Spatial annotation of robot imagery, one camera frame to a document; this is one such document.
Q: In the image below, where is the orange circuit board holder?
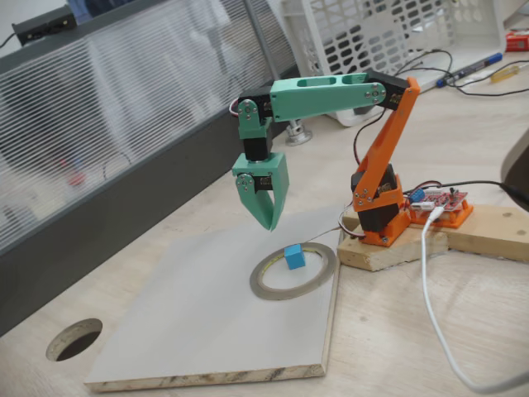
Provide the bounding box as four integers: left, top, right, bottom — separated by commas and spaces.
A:
407, 198, 474, 229

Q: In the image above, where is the blue cube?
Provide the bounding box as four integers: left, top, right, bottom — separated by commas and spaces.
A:
284, 243, 307, 271

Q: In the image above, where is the white perforated plastic basket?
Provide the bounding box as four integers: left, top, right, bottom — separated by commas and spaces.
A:
280, 0, 508, 127

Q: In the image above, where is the thin black desk cable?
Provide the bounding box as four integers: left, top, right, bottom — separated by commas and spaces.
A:
449, 60, 529, 98
391, 49, 455, 80

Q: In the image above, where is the white laminated chipboard panel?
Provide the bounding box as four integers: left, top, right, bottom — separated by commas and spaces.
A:
83, 205, 344, 393

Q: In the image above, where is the yellow handled screwdriver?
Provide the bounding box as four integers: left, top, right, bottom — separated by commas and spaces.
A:
489, 64, 522, 84

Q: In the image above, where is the white usb cable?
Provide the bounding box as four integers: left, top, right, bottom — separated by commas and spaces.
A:
419, 206, 529, 395

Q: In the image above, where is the black box on partition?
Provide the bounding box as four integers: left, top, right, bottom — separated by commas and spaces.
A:
11, 4, 78, 46

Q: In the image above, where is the grey frosted desk partition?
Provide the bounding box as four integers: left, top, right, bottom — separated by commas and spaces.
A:
0, 0, 303, 338

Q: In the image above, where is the grey tape ring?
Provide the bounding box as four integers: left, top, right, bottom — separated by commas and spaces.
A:
249, 242, 338, 302

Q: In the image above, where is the red small box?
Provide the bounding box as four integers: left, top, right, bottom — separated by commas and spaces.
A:
504, 31, 529, 53

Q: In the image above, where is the black power cable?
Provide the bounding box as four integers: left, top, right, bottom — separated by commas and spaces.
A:
444, 179, 529, 204

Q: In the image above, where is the red controller circuit board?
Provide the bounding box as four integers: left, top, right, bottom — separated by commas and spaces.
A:
407, 188, 470, 213

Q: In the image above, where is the light wooden base block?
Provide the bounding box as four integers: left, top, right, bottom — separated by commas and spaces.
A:
336, 213, 450, 273

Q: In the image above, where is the long wooden base block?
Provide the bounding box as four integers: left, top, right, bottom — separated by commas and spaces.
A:
425, 201, 529, 264

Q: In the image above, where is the blue marker pen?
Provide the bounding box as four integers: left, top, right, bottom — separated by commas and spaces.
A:
436, 52, 504, 89

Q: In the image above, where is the metal partition clamp foot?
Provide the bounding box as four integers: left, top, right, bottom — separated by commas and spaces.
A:
284, 119, 313, 148

